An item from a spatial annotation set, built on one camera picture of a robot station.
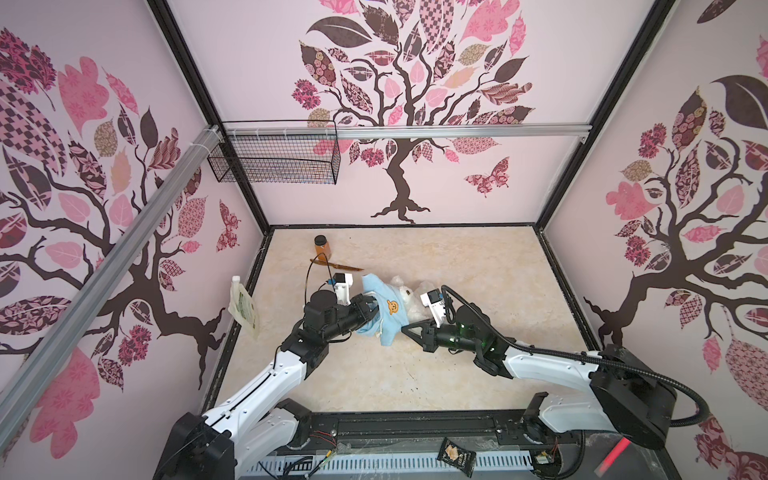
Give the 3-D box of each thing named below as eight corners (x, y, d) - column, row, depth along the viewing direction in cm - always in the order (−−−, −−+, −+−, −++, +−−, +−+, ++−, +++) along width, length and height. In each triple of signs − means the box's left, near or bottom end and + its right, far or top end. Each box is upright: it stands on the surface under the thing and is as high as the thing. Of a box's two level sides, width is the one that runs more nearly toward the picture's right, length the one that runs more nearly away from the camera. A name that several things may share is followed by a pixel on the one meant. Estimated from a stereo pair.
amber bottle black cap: (317, 259, 113) (311, 240, 105) (324, 251, 115) (319, 233, 107) (325, 263, 112) (320, 244, 103) (332, 255, 114) (328, 237, 106)
